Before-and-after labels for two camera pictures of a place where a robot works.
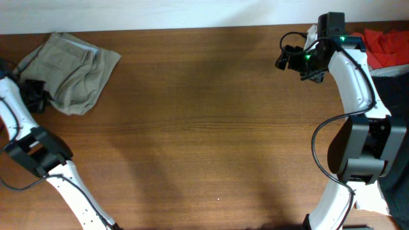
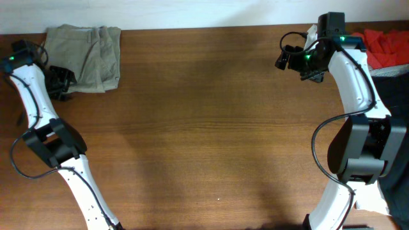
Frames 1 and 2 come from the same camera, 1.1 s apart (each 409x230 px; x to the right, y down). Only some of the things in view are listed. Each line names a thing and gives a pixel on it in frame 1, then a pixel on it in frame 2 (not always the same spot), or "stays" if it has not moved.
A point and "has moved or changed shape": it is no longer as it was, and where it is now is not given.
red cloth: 384,50 stays
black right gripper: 294,61 stays
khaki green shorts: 75,73 has moved or changed shape
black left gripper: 35,96 -> 61,83
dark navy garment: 392,91 stays
